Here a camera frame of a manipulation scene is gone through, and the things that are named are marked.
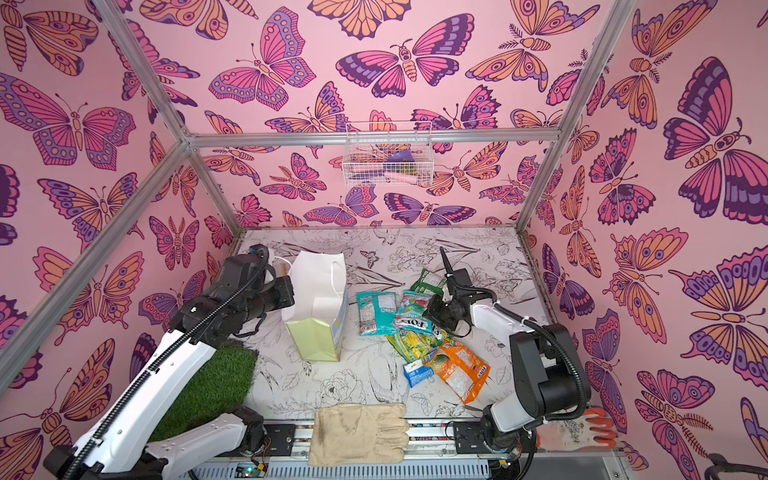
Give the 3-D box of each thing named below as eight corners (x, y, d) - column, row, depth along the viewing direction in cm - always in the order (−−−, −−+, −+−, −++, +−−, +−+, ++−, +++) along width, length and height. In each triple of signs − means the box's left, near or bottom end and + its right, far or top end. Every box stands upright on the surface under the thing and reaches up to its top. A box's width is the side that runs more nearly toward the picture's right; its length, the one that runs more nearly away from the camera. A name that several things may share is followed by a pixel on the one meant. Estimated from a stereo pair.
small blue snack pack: (410, 388, 84) (410, 384, 81) (400, 370, 87) (400, 366, 85) (432, 375, 86) (433, 371, 84) (422, 358, 89) (423, 354, 87)
